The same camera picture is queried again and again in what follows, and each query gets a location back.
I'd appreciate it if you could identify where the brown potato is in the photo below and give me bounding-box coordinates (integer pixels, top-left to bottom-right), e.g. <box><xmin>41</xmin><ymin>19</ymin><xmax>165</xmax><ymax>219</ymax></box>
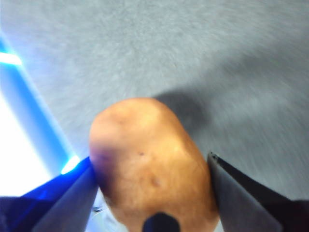
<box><xmin>88</xmin><ymin>97</ymin><xmax>220</xmax><ymax>232</ymax></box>

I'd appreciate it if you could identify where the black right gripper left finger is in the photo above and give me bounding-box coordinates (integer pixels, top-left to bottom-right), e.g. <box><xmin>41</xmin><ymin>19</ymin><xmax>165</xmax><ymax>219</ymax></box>
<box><xmin>0</xmin><ymin>156</ymin><xmax>100</xmax><ymax>232</ymax></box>

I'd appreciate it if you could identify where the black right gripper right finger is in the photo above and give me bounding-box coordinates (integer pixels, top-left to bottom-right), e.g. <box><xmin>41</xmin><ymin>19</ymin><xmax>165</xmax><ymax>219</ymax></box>
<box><xmin>207</xmin><ymin>151</ymin><xmax>309</xmax><ymax>232</ymax></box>

